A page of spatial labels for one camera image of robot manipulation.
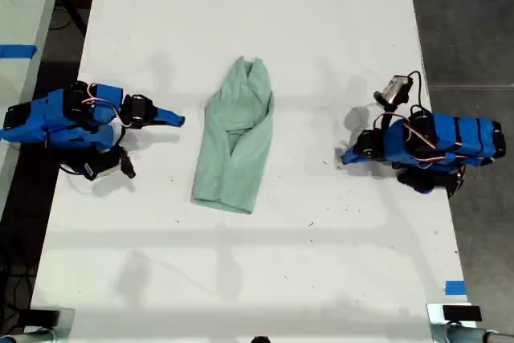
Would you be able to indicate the black camera stalk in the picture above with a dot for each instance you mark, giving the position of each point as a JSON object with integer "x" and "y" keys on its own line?
{"x": 381, "y": 122}

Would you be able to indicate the pale green T-shirt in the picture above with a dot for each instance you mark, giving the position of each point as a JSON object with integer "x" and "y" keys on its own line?
{"x": 237, "y": 146}

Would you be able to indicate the metal table bracket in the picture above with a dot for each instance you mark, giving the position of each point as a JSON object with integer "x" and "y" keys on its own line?
{"x": 435, "y": 319}
{"x": 66, "y": 321}

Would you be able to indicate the white side table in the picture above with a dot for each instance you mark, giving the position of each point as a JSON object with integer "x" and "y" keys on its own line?
{"x": 20, "y": 5}

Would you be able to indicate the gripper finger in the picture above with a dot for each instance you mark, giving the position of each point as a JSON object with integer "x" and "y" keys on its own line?
{"x": 166, "y": 112}
{"x": 352, "y": 152}
{"x": 166, "y": 121}
{"x": 352, "y": 160}

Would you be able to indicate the long blue tape strip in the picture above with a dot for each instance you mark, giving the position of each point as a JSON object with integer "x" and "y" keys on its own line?
{"x": 18, "y": 50}

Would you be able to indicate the small black box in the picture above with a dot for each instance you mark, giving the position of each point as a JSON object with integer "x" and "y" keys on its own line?
{"x": 38, "y": 317}
{"x": 462, "y": 313}

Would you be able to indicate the short blue tape strip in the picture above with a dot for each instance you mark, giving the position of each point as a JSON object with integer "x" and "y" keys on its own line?
{"x": 455, "y": 287}

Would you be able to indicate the black and white camera box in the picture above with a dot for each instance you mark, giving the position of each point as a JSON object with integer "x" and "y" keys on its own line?
{"x": 102, "y": 166}

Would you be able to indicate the grey metal pipe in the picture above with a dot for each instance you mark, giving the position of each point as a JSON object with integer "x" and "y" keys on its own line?
{"x": 478, "y": 335}

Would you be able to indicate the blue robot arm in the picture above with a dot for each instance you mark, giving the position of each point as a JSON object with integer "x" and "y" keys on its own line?
{"x": 454, "y": 138}
{"x": 56, "y": 122}

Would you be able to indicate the silver camera box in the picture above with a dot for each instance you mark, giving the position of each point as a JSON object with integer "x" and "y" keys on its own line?
{"x": 395, "y": 90}

